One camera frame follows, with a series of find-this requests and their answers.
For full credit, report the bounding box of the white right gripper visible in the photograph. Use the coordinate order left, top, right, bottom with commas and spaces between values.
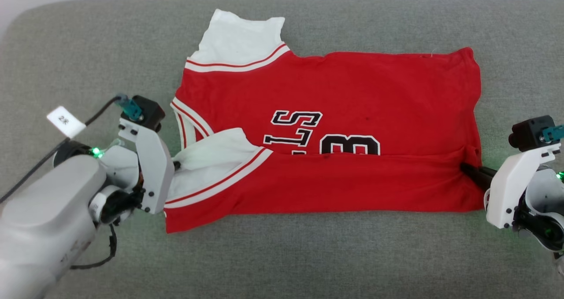
460, 142, 564, 252

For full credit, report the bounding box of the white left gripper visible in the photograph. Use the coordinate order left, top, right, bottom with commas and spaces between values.
90, 118, 182, 225

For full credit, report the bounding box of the red and white basketball jersey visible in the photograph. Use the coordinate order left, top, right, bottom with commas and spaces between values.
164, 8, 486, 234

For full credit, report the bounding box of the teal left camera connector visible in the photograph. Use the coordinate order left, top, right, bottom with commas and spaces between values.
116, 95, 144, 120

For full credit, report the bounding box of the teal camera connector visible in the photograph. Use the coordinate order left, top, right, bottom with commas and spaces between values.
116, 95, 144, 120
542, 125, 564, 142

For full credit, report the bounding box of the teal right camera connector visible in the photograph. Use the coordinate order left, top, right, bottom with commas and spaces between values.
542, 125, 564, 142

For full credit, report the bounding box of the white cable label tag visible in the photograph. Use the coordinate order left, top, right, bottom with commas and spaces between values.
46, 106, 87, 139

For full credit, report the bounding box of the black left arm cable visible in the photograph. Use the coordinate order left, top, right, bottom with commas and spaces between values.
0, 96, 128, 203

